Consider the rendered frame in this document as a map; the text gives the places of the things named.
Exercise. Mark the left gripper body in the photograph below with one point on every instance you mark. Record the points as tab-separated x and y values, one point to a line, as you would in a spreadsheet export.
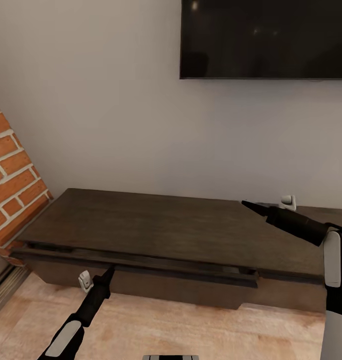
98	292

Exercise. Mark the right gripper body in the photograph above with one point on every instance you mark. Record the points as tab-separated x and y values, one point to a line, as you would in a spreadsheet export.
287	220

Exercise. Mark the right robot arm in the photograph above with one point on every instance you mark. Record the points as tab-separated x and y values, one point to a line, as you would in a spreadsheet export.
284	217

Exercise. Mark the wood fireplace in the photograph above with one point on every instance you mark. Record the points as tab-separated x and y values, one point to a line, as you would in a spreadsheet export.
11	278

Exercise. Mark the cabinet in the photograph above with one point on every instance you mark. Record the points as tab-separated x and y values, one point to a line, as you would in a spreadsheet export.
200	251

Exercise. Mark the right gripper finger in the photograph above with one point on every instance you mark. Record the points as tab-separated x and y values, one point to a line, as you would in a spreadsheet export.
262	210

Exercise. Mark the wall mounted tv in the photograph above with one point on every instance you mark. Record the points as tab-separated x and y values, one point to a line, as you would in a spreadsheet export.
261	39

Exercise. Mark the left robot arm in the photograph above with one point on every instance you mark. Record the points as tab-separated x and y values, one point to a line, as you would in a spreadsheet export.
67	341

